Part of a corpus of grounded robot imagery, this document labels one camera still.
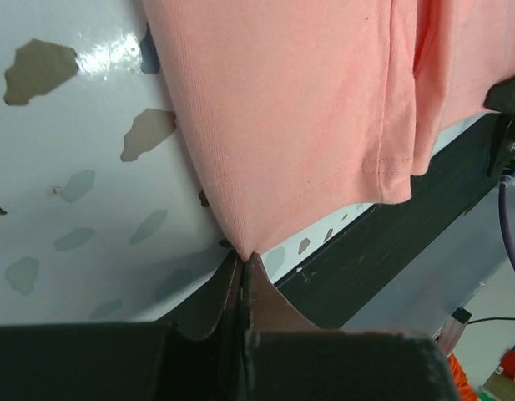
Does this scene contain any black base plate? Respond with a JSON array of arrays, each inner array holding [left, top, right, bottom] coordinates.
[[276, 114, 497, 329]]

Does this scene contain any salmon pink t shirt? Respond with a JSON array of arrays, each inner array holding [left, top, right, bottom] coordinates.
[[144, 0, 515, 259]]

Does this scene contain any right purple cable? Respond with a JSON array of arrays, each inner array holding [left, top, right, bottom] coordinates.
[[497, 175, 515, 289]]

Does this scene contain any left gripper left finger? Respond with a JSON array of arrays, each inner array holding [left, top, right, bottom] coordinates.
[[158, 251, 243, 400]]

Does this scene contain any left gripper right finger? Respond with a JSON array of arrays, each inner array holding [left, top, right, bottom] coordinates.
[[242, 254, 318, 400]]

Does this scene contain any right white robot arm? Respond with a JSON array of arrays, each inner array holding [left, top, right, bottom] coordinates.
[[483, 75, 515, 178]]

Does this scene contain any clutter beyond table edge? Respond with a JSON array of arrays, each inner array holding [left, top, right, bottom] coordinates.
[[435, 307, 515, 400]]

